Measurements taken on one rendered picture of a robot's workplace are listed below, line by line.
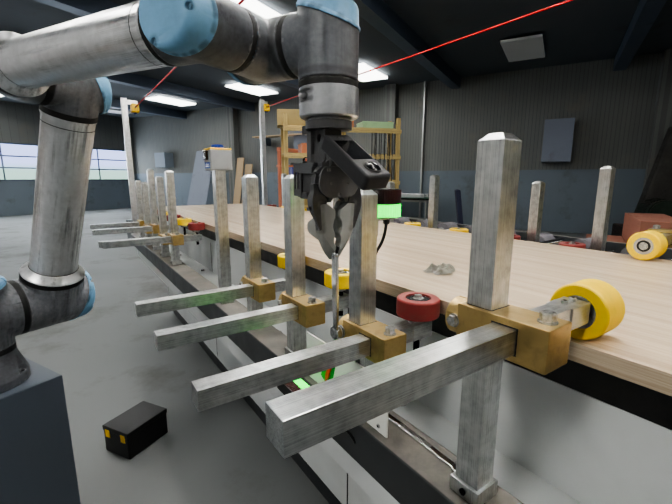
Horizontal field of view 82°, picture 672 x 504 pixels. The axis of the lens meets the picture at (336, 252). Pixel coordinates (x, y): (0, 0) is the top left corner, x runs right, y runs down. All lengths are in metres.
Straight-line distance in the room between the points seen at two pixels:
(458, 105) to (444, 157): 1.18
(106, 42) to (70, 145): 0.48
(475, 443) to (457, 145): 9.27
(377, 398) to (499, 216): 0.25
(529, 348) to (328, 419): 0.25
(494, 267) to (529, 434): 0.40
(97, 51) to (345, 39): 0.36
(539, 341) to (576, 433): 0.32
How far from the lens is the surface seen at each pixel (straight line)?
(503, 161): 0.48
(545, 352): 0.47
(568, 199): 9.44
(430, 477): 0.66
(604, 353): 0.63
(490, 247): 0.49
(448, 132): 9.80
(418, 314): 0.71
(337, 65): 0.60
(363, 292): 0.68
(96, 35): 0.72
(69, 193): 1.18
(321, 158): 0.61
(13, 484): 1.40
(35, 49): 0.87
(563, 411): 0.76
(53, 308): 1.33
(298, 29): 0.63
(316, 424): 0.31
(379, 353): 0.66
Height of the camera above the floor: 1.13
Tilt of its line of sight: 11 degrees down
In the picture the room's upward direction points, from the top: straight up
